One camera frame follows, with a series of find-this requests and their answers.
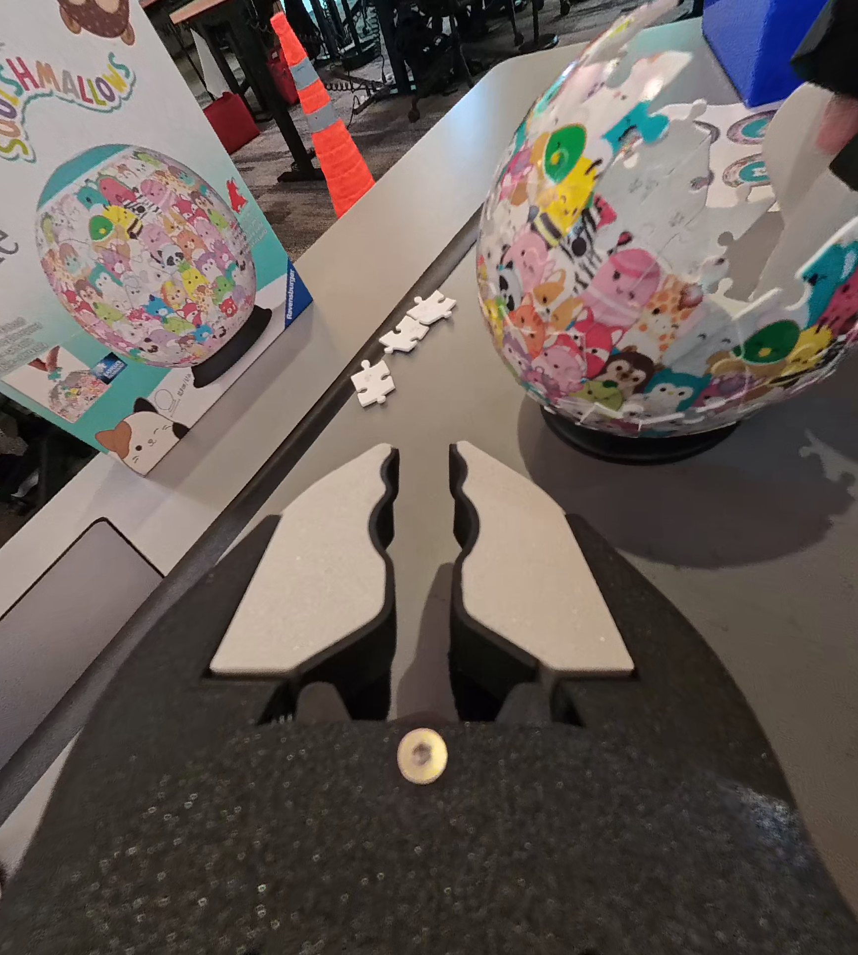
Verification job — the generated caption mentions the black ball stand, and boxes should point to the black ball stand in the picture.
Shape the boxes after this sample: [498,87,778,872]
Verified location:
[541,403,740,464]

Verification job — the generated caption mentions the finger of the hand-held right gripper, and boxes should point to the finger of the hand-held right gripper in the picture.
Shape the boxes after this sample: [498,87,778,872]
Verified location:
[762,83,858,225]

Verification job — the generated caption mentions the white puzzle piece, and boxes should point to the white puzzle piece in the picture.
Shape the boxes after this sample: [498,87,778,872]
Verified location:
[380,317,430,355]
[352,360,397,407]
[407,291,457,326]

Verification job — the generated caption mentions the blue plastic bin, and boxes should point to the blue plastic bin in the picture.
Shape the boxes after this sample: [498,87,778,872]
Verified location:
[702,0,830,108]

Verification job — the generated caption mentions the orange plastic object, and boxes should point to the orange plastic object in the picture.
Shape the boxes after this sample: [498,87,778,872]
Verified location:
[270,12,378,217]

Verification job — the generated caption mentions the person's right hand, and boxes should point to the person's right hand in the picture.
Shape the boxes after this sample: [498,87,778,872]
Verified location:
[817,93,858,153]

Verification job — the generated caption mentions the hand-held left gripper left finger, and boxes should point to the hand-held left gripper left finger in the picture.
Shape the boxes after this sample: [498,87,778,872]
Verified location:
[213,444,400,680]

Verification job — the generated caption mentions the teal puzzle box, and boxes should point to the teal puzzle box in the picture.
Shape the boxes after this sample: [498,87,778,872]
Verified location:
[0,0,313,476]

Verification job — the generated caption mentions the colourful puzzle ball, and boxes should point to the colourful puzzle ball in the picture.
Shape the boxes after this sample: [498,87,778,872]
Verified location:
[477,0,858,438]

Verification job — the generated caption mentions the puzzle instruction leaflet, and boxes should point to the puzzle instruction leaflet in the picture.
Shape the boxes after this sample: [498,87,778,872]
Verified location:
[698,102,780,210]

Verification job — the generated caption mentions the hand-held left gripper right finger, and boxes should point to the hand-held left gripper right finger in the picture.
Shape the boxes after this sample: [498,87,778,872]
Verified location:
[449,441,636,680]

